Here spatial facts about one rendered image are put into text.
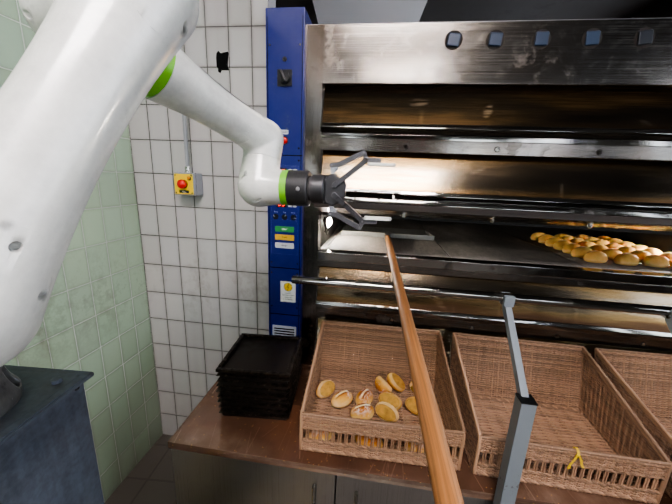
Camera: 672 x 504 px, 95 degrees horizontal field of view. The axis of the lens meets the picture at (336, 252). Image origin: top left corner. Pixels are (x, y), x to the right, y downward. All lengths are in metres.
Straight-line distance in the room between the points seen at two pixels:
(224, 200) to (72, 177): 1.17
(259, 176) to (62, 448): 0.62
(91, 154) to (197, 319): 1.44
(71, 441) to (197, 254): 1.12
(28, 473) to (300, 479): 0.86
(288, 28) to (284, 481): 1.68
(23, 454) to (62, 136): 0.42
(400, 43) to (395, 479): 1.56
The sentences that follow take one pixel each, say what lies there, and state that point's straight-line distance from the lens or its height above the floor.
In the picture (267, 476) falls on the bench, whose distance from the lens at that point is 1.35.
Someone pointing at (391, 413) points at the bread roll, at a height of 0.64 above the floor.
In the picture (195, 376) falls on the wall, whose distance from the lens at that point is 1.98.
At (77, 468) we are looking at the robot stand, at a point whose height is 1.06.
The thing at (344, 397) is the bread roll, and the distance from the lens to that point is 1.41.
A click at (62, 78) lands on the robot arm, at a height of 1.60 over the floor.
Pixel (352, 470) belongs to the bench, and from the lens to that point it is 1.25.
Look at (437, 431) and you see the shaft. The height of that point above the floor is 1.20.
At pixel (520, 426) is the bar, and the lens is 1.09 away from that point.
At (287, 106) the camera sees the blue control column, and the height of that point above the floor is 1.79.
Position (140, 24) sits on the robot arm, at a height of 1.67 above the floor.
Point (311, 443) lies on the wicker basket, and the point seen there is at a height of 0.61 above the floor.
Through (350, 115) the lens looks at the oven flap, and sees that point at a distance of 1.39.
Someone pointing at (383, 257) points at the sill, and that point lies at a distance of 1.41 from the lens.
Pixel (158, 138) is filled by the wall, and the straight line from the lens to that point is 1.71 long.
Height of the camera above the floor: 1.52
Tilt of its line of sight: 14 degrees down
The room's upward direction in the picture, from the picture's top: 2 degrees clockwise
